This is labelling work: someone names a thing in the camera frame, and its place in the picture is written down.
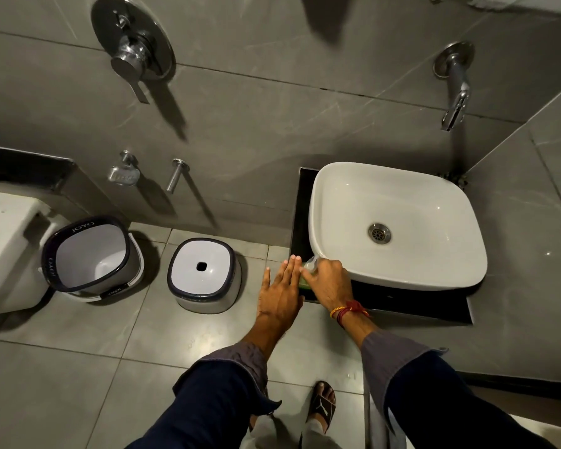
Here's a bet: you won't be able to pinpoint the person's right hand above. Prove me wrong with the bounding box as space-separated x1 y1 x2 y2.
300 259 355 315

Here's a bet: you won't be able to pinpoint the person's left hand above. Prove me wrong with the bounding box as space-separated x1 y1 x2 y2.
257 255 305 332

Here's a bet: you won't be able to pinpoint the green clear plastic bottle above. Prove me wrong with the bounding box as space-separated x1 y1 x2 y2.
299 255 320 290

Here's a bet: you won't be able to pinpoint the person's left forearm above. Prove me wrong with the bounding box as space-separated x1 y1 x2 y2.
125 317 301 449

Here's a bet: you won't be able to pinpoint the person's right forearm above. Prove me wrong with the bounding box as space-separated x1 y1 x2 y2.
340 312 558 449

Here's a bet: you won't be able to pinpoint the white stool with dark rim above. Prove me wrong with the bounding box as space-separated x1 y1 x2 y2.
166 237 243 315

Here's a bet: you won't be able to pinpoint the chrome basin drain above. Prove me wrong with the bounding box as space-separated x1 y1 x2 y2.
367 222 393 245

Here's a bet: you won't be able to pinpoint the black stone counter slab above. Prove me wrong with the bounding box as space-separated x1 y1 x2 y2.
289 167 474 326

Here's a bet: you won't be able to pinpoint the white ceramic wash basin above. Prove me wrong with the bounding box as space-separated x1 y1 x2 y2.
309 162 489 292

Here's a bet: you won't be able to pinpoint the black sandal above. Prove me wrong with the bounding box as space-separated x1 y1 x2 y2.
307 381 337 434

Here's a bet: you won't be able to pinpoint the person's grey trouser legs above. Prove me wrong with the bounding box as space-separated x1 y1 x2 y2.
250 413 343 449

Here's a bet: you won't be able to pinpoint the white bucket with dark rim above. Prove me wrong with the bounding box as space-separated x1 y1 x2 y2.
40 215 146 305

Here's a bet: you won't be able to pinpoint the chrome shower mixer valve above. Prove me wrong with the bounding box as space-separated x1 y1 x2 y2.
91 0 176 105

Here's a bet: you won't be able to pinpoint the red orange thread bracelet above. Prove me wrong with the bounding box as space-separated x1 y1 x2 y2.
329 299 371 329

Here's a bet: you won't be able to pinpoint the chrome wall bib tap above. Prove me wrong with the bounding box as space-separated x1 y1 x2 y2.
165 158 191 195

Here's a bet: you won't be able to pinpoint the chrome wall soap dish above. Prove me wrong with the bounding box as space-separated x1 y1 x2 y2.
106 150 141 187

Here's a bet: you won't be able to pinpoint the chrome wall spout tap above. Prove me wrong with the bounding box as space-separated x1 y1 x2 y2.
433 41 477 133

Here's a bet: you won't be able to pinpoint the white wall-hung toilet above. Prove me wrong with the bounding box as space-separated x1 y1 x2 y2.
0 189 72 318

